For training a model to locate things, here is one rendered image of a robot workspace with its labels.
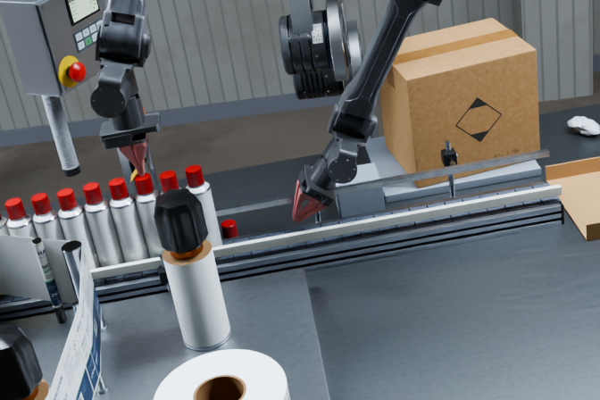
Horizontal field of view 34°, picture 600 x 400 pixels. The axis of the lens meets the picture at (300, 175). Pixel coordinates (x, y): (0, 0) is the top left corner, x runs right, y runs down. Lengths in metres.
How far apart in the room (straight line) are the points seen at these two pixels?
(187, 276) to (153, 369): 0.19
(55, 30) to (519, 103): 1.02
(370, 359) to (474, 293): 0.27
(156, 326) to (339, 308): 0.35
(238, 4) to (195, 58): 0.34
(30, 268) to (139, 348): 0.28
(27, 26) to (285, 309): 0.71
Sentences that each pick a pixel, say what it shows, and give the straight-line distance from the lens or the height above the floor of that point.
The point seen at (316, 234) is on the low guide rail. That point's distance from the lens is 2.04.
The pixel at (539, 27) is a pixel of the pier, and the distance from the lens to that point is 4.48.
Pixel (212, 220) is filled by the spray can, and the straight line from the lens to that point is 2.03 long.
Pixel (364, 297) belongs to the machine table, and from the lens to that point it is 1.97.
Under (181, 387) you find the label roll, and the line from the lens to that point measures 1.53.
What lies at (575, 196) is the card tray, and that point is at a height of 0.83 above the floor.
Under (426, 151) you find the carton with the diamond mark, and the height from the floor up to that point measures 0.94.
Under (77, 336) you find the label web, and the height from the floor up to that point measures 1.04.
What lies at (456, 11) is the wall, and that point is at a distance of 4.67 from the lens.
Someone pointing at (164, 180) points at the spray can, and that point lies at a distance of 1.99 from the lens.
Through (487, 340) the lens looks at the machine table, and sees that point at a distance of 1.84.
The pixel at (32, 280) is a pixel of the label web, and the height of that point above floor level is 0.96.
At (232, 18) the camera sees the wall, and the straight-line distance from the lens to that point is 4.66.
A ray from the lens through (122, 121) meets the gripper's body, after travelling 1.72.
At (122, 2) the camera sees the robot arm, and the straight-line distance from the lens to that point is 1.68.
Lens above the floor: 1.97
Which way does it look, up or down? 28 degrees down
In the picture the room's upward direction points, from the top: 10 degrees counter-clockwise
